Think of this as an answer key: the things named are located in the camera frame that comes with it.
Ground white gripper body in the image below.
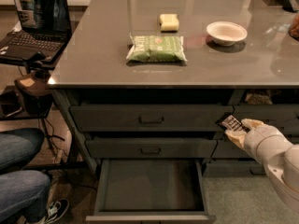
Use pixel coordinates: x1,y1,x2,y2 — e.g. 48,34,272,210
244,125,292,165

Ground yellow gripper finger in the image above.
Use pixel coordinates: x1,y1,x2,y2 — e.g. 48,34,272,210
225,130,247,149
241,119,263,131

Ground black rxbar chocolate bar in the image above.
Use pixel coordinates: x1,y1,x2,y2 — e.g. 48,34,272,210
216,113,249,133

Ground middle right grey drawer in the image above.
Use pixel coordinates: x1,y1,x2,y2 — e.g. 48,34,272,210
212,139,249,159

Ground grey drawer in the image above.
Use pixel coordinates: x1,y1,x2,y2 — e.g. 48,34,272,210
223,104,299,137
86,138,217,158
212,139,249,159
70,105,233,132
202,160,265,177

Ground snack bag in right drawer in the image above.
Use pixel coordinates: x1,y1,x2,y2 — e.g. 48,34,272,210
245,90,272,105

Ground top right grey drawer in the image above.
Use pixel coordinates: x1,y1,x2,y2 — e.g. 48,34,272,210
223,104,299,137

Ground bottom right grey drawer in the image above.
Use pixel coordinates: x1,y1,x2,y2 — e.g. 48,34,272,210
202,160,265,177

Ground brown object on counter right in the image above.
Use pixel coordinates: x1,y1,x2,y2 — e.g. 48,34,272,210
289,14,299,40

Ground open bottom left drawer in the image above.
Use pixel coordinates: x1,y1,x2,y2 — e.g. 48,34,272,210
86,159,216,224

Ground middle left grey drawer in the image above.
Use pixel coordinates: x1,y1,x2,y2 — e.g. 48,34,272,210
86,138,217,158

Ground top left grey drawer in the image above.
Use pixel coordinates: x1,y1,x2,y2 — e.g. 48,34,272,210
70,105,233,132

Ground white paper bowl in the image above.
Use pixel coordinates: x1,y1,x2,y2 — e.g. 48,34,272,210
206,21,248,47

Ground yellow sponge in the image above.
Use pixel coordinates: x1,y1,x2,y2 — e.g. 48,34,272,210
160,14,179,32

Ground green snack bag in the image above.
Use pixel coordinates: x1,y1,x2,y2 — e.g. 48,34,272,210
126,35,187,63

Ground black white sneaker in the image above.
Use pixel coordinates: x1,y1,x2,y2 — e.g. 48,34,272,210
44,199,69,224

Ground black device with sticky note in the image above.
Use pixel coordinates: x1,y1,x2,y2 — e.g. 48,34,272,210
14,73,53,115

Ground black laptop stand tray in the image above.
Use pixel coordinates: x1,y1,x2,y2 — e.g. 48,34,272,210
0,57,55,73

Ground person upper leg in jeans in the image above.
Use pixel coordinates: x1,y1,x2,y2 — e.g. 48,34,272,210
0,128,44,172

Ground person leg in jeans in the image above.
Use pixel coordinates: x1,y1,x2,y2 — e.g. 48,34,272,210
0,128,44,172
0,170,50,223

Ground person lower leg in jeans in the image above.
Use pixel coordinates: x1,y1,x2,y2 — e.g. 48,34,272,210
0,170,50,223

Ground black open laptop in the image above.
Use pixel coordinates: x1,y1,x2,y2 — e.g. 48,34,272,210
0,0,72,63

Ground black floor cables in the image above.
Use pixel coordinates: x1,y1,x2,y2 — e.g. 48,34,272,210
38,117,98,192

